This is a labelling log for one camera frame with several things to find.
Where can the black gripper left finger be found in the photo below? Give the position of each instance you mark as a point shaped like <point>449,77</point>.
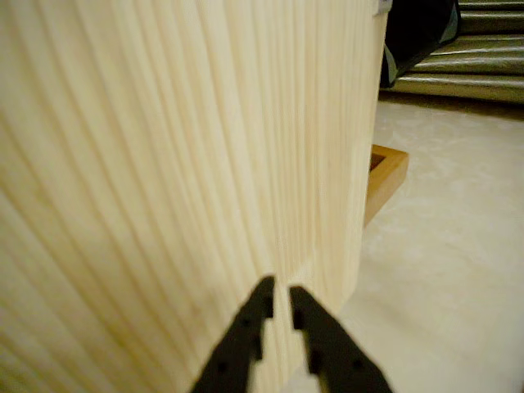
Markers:
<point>233,356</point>

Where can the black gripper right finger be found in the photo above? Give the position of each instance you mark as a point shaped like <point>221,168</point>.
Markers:
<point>335,360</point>

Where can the silver pleated mat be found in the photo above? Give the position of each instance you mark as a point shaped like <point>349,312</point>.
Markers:
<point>471,73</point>

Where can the black bag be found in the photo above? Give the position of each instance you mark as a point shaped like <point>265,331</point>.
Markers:
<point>409,32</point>

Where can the wooden frame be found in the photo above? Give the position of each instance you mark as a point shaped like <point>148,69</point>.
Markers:
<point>393,176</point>

